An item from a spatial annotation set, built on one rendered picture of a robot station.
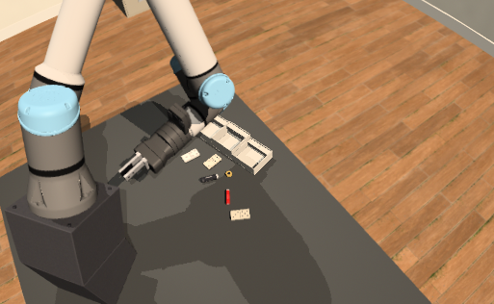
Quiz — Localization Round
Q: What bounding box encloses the black aa battery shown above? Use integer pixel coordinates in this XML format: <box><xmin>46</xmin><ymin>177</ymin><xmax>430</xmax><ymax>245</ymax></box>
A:
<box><xmin>201</xmin><ymin>174</ymin><xmax>218</xmax><ymax>183</ymax></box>

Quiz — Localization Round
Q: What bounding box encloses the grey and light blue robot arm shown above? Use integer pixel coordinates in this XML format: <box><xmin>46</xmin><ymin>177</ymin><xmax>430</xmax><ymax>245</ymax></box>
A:
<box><xmin>17</xmin><ymin>0</ymin><xmax>235</xmax><ymax>218</ymax></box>

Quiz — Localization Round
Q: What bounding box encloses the white three-compartment bin rack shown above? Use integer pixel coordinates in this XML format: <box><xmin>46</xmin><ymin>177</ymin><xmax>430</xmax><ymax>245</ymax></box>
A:
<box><xmin>197</xmin><ymin>115</ymin><xmax>273</xmax><ymax>175</ymax></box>

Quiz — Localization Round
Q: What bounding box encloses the white domino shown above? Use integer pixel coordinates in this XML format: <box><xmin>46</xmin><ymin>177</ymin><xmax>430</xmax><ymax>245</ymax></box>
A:
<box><xmin>204</xmin><ymin>154</ymin><xmax>221</xmax><ymax>169</ymax></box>
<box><xmin>181</xmin><ymin>149</ymin><xmax>199</xmax><ymax>163</ymax></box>
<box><xmin>230</xmin><ymin>209</ymin><xmax>250</xmax><ymax>220</ymax></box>

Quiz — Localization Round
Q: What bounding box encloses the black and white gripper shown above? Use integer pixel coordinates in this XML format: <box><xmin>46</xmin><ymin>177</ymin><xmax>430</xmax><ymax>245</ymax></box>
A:
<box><xmin>118</xmin><ymin>101</ymin><xmax>205</xmax><ymax>181</ymax></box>

